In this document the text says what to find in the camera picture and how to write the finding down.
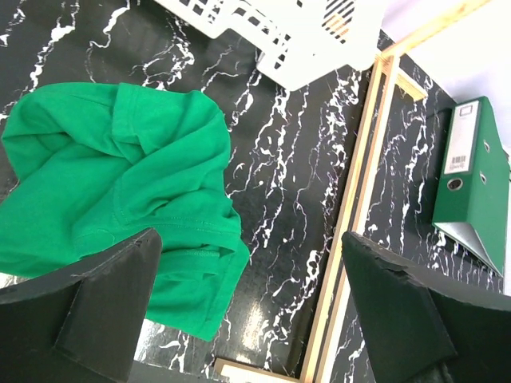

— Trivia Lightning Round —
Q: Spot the wooden hanger stand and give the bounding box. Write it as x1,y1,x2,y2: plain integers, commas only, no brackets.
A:
213,0,496,383

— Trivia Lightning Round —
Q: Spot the white plastic basket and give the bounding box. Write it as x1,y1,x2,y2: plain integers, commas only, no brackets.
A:
159,0,387,91

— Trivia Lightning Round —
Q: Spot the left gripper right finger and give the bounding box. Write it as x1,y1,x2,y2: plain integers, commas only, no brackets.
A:
342,232,510,382

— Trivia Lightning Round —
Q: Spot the green ring binder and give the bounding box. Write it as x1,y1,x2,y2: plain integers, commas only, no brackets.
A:
432,97,509,276

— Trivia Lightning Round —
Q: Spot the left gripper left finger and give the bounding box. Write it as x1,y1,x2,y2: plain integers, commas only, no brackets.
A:
1,229,162,382

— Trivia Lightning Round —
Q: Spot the green t shirt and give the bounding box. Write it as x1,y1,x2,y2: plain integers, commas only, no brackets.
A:
1,83,249,342

